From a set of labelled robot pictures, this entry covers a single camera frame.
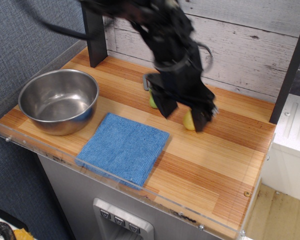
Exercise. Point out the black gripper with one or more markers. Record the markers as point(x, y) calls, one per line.
point(180, 82)

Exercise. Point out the yellow toy potato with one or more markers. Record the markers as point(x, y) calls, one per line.
point(187, 121)

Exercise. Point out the blue microfiber cloth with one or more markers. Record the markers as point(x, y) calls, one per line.
point(123, 150)

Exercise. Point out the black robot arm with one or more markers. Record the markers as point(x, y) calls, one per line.
point(166, 31)

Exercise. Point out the white ridged side appliance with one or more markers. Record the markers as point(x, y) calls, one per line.
point(281, 169)

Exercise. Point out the stainless steel bowl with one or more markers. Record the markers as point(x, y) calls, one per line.
point(60, 102)

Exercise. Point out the silver dispenser button panel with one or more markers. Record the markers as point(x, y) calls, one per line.
point(117, 224)

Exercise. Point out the grey toy kitchen cabinet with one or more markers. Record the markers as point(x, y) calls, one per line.
point(90, 195)

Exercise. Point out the yellow object bottom left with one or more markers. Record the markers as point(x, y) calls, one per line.
point(22, 234)

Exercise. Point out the green handled grey spatula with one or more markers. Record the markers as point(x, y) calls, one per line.
point(146, 86)

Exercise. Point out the dark right frame post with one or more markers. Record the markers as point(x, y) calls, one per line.
point(286, 84)

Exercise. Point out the dark frame post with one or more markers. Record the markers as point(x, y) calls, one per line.
point(286, 84)
point(94, 27)

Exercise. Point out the dark left frame post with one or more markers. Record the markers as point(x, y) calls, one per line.
point(94, 27)

